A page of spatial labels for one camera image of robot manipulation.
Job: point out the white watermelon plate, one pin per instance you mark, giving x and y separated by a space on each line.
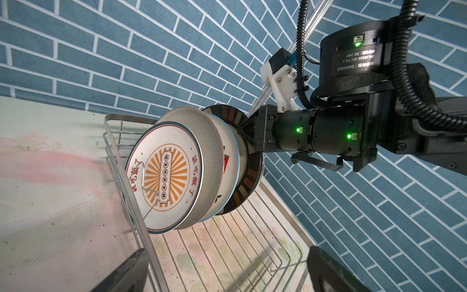
231 167

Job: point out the orange sunburst plate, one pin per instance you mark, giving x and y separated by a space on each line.
175 170

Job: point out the metal wire dish rack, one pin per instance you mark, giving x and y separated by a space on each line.
258 247

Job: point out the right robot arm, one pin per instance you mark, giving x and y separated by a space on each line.
368 96

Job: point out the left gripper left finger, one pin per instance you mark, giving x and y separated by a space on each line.
130 276

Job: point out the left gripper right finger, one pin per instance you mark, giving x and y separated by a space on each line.
328 275

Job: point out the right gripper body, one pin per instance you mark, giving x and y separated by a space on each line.
331 130

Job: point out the black rimmed mosaic plate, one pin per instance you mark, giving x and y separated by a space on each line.
251 162

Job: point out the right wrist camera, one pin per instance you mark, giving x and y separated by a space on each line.
279 74

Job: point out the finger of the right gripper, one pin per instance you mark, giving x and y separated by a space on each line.
247 130

